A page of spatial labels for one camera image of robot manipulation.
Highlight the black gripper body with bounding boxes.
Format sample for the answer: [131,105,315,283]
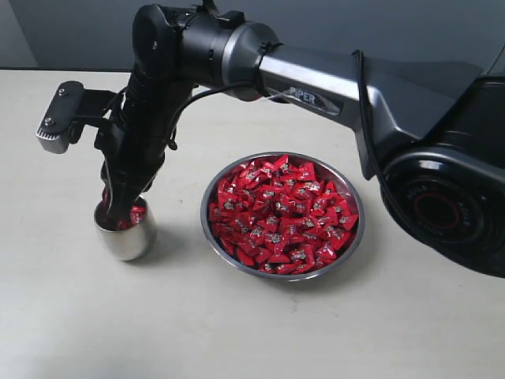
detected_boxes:
[101,67,193,197]

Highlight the red wrapper piece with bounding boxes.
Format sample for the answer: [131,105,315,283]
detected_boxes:
[101,187,110,206]

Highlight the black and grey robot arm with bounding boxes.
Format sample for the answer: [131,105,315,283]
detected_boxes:
[95,1,504,278]

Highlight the stainless steel cup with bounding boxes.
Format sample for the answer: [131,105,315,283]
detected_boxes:
[94,201,157,261]

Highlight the pile of red wrapped candies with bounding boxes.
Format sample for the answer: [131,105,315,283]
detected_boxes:
[208,154,360,276]

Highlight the stainless steel bowl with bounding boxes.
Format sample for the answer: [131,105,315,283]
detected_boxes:
[200,151,366,283]

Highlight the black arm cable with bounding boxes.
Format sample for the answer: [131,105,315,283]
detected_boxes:
[165,49,411,230]

